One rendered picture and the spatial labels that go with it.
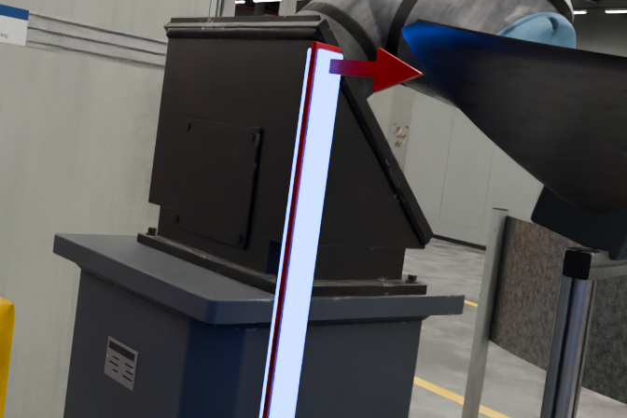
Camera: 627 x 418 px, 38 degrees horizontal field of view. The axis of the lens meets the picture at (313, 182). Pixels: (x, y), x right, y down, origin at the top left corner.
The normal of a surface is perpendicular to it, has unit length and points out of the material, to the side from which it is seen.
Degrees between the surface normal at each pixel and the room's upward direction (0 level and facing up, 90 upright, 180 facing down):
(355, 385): 90
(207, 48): 90
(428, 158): 90
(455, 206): 90
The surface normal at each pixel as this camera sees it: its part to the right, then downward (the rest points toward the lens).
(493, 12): -0.27, -0.44
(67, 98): 0.81, 0.15
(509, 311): -0.95, -0.11
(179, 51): -0.77, -0.07
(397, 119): 0.59, 0.16
